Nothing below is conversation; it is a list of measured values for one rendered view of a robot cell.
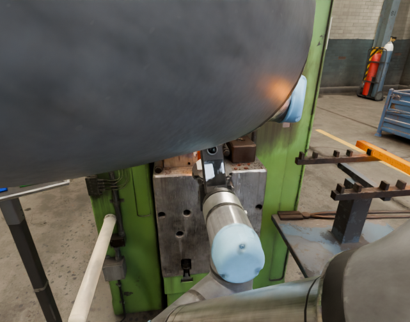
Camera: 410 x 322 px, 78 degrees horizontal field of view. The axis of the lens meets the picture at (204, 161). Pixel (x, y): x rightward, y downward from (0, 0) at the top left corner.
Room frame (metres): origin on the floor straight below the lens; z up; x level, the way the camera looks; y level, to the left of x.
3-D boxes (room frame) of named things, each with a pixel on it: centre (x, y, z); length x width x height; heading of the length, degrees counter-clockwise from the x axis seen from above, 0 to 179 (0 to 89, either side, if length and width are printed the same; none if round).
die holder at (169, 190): (1.01, 0.01, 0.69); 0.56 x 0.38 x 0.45; 8
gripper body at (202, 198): (0.48, -0.02, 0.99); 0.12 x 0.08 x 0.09; 8
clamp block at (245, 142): (0.87, -0.13, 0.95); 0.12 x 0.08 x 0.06; 8
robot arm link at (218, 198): (0.40, -0.04, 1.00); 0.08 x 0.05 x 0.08; 98
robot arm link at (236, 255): (0.32, -0.05, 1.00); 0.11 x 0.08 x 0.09; 8
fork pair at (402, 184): (0.67, -0.47, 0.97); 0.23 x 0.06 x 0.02; 7
